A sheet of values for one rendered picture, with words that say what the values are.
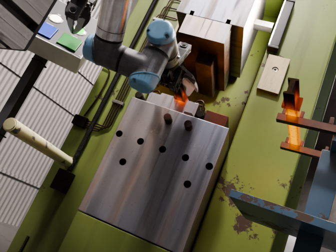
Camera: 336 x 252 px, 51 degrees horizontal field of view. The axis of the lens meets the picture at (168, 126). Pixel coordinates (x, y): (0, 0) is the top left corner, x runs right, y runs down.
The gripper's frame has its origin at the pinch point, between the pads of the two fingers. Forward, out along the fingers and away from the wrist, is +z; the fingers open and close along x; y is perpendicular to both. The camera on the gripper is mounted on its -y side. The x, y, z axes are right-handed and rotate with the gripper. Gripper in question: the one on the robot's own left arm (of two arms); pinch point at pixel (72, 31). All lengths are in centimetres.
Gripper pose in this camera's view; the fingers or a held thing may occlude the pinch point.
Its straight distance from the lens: 137.9
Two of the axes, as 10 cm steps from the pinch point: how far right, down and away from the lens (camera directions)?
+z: -4.1, 6.1, 6.8
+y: 2.1, -6.6, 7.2
